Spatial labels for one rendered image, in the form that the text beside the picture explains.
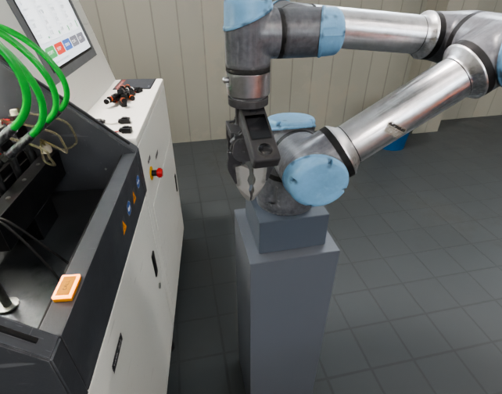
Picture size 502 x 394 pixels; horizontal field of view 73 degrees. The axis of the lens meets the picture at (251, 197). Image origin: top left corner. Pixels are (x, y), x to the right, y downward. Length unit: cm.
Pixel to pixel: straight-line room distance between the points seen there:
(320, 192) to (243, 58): 29
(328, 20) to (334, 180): 27
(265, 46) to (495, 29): 42
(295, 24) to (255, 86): 11
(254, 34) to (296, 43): 7
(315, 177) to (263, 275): 35
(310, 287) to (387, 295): 103
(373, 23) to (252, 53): 30
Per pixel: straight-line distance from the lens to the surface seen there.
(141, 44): 321
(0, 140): 80
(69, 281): 68
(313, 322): 112
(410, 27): 83
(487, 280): 231
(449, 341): 191
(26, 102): 75
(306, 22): 59
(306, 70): 347
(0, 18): 120
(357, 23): 77
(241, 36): 57
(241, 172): 65
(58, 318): 64
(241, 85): 58
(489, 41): 78
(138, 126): 120
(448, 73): 75
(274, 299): 98
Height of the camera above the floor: 141
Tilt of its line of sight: 34 degrees down
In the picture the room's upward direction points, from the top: straight up
